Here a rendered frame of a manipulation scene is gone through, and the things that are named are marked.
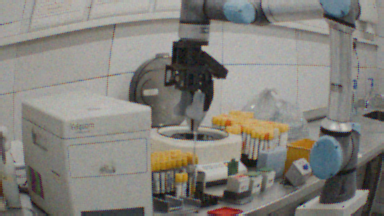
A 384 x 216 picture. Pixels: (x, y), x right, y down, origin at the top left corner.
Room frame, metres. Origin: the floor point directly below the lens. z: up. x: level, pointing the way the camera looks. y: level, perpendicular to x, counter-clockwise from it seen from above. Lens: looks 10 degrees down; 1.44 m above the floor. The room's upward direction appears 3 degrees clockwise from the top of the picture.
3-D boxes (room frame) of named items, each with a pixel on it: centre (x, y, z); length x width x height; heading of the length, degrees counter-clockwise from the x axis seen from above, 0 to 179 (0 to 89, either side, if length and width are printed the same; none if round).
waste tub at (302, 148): (2.17, -0.38, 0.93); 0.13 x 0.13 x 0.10; 46
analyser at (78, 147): (1.56, 0.26, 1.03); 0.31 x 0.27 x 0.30; 137
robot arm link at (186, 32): (1.82, 0.00, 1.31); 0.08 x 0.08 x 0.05
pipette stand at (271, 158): (2.09, -0.24, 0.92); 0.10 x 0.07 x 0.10; 132
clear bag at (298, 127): (2.80, -0.38, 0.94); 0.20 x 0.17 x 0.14; 112
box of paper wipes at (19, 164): (1.76, 0.55, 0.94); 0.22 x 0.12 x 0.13; 141
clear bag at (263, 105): (2.70, -0.24, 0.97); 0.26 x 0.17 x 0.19; 151
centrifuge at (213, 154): (2.20, -0.02, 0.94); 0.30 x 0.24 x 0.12; 38
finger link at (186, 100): (1.83, 0.02, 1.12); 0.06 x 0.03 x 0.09; 137
